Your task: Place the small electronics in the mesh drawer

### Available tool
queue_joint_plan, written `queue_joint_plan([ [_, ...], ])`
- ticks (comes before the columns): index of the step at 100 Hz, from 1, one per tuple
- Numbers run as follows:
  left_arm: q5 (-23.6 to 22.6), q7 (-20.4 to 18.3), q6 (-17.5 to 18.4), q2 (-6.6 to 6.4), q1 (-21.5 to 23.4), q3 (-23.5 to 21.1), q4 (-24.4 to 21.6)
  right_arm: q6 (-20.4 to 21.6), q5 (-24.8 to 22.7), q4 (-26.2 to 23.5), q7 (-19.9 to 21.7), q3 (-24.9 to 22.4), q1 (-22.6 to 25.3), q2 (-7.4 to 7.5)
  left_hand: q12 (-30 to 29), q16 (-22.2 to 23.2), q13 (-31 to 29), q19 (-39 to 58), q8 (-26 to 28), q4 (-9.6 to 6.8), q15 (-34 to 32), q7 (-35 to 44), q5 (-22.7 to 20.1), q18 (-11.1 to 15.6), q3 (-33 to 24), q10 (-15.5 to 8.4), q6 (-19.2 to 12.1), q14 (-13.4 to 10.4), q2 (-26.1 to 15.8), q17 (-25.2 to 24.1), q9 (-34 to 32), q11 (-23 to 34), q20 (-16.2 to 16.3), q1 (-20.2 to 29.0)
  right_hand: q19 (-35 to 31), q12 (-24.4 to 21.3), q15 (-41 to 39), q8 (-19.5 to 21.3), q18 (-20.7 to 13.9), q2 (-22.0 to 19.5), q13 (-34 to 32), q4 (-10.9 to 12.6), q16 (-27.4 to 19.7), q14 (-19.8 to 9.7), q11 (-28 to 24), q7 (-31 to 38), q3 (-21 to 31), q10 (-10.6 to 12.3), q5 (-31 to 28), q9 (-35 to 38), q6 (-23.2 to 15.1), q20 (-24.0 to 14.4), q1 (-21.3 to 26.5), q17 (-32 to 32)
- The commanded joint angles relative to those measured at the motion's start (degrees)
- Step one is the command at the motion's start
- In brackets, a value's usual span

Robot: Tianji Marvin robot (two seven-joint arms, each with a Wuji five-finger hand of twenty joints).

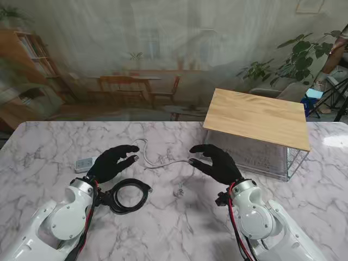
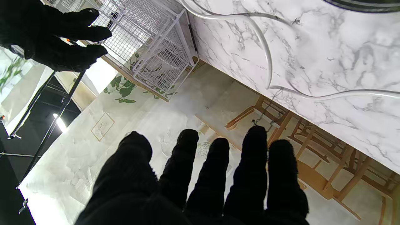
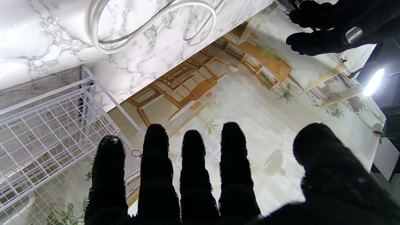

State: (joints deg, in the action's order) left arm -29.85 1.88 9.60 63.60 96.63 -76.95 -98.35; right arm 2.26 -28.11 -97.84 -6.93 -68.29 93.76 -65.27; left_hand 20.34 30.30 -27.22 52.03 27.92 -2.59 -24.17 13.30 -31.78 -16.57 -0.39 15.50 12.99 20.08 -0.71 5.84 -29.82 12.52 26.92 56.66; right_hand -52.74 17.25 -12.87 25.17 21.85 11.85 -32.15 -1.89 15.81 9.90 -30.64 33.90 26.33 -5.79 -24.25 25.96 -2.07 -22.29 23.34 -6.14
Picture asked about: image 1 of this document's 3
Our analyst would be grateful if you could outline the person in background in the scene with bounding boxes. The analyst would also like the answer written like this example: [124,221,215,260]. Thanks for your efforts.
[315,28,348,90]

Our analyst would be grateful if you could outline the printed backdrop curtain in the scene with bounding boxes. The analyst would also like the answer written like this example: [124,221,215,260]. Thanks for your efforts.
[0,0,340,122]

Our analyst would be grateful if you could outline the black tripod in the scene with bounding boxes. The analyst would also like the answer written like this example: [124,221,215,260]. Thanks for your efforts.
[307,77,348,122]

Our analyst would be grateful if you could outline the red black right arm cables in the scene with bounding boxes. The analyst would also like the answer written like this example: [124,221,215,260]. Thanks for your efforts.
[227,184,262,261]

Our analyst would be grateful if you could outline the wire frame with wooden top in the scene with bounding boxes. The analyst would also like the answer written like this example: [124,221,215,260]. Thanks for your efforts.
[202,88,311,182]

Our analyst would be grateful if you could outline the blue storage box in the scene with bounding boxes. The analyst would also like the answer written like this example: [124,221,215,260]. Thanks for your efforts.
[300,88,324,117]

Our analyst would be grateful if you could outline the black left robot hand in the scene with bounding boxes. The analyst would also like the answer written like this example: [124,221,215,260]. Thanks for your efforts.
[86,145,141,184]

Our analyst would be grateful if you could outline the red black arm cables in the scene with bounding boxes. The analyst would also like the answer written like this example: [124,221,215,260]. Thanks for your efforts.
[227,184,262,261]
[67,179,99,261]

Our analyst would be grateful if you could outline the white power strip with cord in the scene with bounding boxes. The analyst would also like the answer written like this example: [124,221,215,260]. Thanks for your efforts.
[75,138,195,197]

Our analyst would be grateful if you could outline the red black left arm cables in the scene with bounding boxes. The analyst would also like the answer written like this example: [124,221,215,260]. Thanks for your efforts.
[67,179,99,261]

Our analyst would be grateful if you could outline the black coiled cable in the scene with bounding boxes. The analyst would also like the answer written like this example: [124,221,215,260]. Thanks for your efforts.
[104,178,153,215]

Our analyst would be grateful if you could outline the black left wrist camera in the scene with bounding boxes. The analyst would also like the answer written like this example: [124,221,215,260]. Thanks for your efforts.
[95,190,113,205]

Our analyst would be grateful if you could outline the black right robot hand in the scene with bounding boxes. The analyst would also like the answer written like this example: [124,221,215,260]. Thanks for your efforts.
[189,144,244,186]

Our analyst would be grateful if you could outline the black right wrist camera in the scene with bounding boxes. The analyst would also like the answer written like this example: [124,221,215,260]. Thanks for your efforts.
[215,190,232,207]

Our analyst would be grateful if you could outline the white wire mesh drawer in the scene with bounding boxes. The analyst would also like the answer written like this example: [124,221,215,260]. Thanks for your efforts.
[205,130,302,182]

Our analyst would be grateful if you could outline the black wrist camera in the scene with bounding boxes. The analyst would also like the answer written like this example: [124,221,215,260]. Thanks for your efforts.
[215,190,232,207]
[95,190,113,205]

